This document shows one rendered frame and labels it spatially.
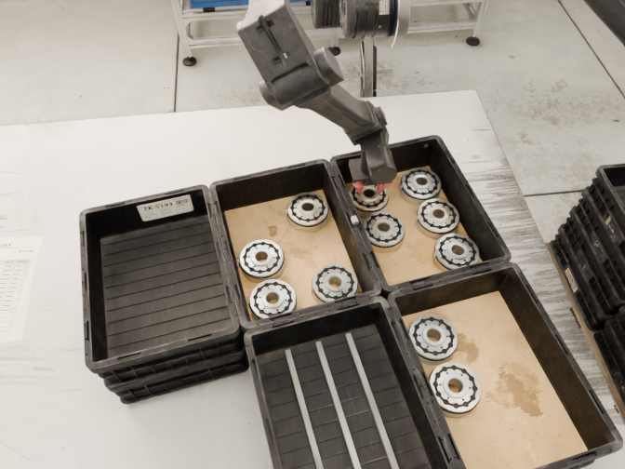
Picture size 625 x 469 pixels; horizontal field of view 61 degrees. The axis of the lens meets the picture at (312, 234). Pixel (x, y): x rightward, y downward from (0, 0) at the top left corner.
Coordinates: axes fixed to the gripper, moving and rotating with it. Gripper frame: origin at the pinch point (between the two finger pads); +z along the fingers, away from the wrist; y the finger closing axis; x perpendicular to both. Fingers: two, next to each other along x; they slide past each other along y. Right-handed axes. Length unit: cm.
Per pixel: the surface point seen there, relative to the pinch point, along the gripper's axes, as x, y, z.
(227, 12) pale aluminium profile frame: 176, -31, 59
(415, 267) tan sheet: -21.2, 6.6, 3.9
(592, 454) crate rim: -68, 23, -6
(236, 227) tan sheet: -2.7, -33.9, 3.8
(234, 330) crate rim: -35, -36, -7
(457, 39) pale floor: 174, 101, 90
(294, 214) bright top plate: -3.1, -19.4, 1.1
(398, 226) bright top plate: -10.9, 4.9, 1.2
